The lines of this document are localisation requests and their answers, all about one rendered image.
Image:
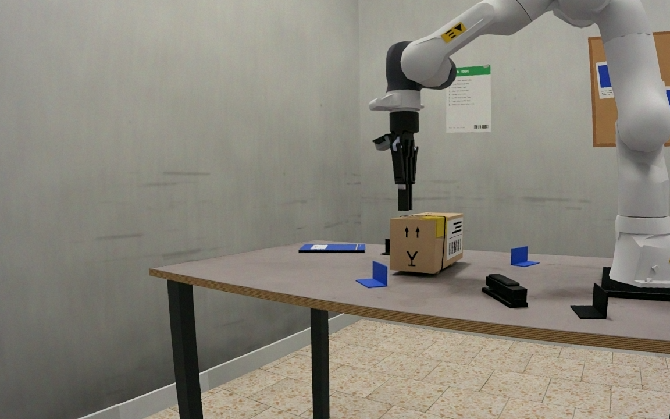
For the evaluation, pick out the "brown cardboard box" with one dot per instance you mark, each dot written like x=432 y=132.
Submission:
x=415 y=248

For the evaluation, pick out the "yellow flat panel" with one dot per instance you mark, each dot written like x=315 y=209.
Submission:
x=439 y=224

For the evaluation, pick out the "blue l-shaped bracket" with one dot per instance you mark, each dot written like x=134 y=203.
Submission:
x=519 y=257

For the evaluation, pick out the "blue l-shaped angle piece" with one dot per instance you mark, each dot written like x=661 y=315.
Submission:
x=379 y=277

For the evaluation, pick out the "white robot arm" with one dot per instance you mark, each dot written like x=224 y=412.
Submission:
x=642 y=227

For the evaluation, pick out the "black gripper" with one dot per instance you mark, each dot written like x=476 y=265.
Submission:
x=404 y=124

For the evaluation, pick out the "blue notebook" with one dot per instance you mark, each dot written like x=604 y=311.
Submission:
x=332 y=248

